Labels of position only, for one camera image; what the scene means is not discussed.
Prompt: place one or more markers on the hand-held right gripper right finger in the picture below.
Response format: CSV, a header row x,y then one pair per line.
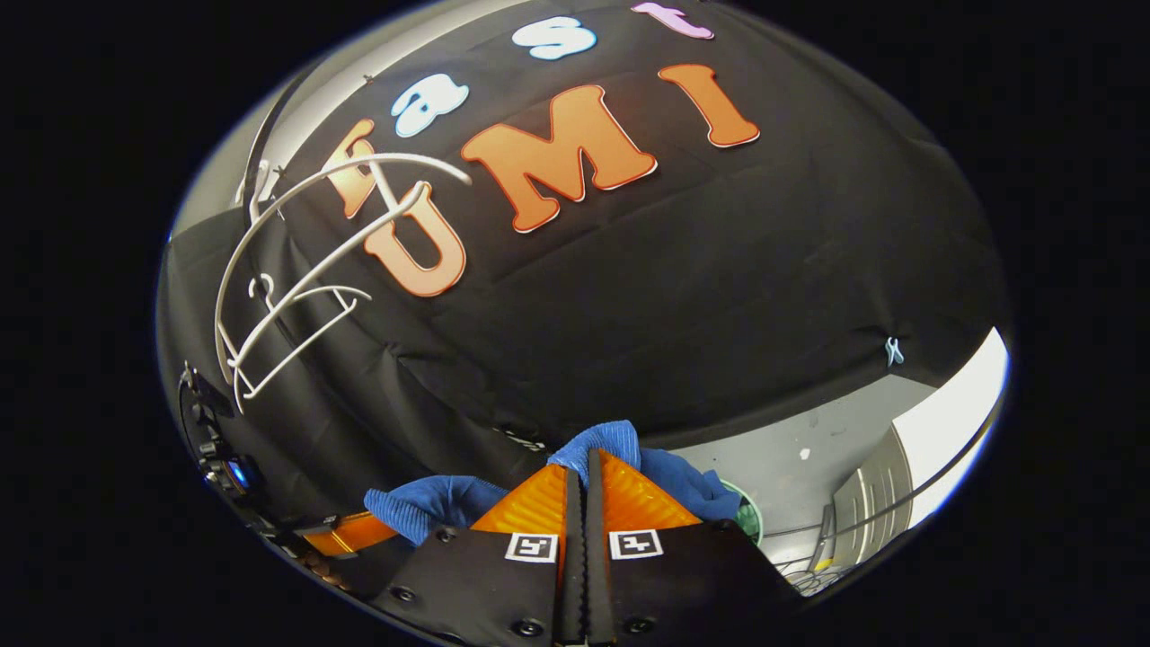
x,y
665,593

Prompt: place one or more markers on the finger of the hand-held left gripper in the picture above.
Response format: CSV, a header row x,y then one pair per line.
x,y
346,534

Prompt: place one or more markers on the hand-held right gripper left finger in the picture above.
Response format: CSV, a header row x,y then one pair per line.
x,y
503,593

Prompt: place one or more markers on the green laundry hamper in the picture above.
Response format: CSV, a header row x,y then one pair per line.
x,y
746,514

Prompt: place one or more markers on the white plastic hanger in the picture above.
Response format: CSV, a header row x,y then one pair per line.
x,y
305,346
400,214

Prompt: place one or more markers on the black metal clothes rack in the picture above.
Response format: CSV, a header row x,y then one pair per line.
x,y
260,153

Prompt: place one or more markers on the grey metal cabinet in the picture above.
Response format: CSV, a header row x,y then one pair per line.
x,y
867,503

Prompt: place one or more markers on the black backdrop cloth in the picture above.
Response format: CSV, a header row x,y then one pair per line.
x,y
719,270

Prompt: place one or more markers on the light blue clip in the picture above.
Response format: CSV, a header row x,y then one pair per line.
x,y
894,350

